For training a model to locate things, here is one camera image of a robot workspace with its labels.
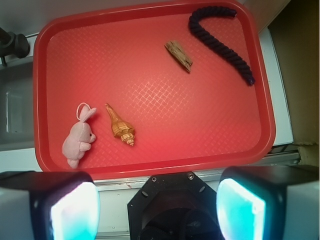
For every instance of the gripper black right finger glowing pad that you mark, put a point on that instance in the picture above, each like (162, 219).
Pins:
(280, 202)

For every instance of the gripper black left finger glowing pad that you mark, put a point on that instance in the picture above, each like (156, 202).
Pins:
(48, 206)

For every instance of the brown wood chip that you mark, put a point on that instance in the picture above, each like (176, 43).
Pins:
(177, 51)

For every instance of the pink plush bunny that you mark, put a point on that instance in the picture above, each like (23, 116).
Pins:
(80, 137)

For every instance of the clear plastic bin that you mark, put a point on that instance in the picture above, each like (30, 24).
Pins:
(16, 107)

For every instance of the orange spiral seashell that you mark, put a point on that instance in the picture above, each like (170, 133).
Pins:
(120, 128)

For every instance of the red plastic tray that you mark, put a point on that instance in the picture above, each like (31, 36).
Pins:
(220, 114)

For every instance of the black clamp knob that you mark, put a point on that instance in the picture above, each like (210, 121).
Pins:
(13, 44)

